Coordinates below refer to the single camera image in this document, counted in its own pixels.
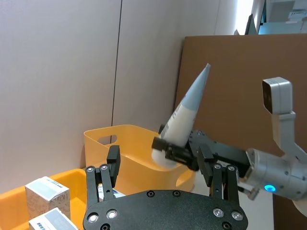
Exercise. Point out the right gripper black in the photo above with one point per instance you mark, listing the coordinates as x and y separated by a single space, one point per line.
225 153

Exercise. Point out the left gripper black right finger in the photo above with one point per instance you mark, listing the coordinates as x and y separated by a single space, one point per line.
205 165

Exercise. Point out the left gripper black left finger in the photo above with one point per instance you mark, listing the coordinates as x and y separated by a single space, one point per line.
112 165

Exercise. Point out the white tube with blue-grey end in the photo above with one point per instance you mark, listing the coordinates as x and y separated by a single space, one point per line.
185 112

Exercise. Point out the tall yellow plastic basket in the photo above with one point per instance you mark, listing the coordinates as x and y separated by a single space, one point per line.
134 155

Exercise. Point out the small white blue box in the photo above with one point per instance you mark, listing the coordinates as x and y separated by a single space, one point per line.
118 193

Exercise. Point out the low yellow plastic bin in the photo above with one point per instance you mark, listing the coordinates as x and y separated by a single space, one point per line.
76 187

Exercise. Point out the white patterned carton box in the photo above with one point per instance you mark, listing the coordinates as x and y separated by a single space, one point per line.
45 196

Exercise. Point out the white carton with grey label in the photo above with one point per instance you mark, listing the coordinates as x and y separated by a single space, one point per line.
52 220

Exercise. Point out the brown partition board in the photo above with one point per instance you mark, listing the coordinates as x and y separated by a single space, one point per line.
239 72

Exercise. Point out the white office machine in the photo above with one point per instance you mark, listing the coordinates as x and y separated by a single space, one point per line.
297 16

